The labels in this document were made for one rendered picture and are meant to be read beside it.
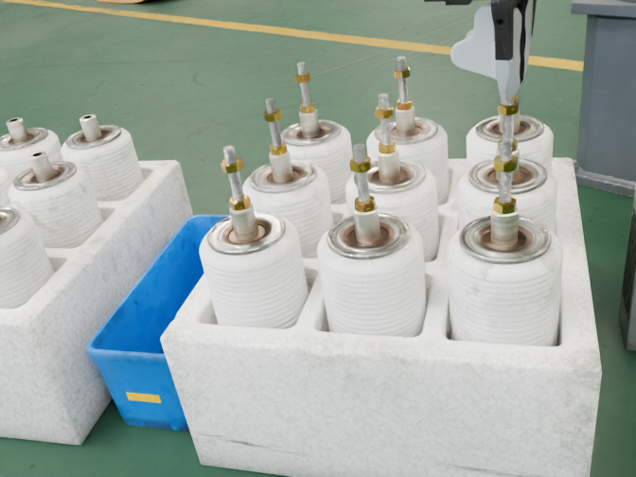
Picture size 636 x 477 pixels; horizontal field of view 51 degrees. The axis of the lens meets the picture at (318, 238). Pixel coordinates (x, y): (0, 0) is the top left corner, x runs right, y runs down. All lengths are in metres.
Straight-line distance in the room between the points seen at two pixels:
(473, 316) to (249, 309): 0.20
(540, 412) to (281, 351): 0.23
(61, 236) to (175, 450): 0.29
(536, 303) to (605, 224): 0.55
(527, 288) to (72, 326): 0.50
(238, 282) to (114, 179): 0.38
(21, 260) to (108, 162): 0.22
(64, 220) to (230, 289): 0.30
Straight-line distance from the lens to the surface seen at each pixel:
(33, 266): 0.79
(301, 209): 0.70
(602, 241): 1.07
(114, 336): 0.82
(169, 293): 0.92
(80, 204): 0.86
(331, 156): 0.80
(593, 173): 1.21
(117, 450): 0.83
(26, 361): 0.78
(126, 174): 0.95
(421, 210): 0.68
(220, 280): 0.62
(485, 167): 0.70
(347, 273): 0.57
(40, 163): 0.87
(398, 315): 0.60
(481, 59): 0.63
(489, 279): 0.55
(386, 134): 0.68
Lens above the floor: 0.56
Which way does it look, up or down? 31 degrees down
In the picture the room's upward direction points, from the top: 9 degrees counter-clockwise
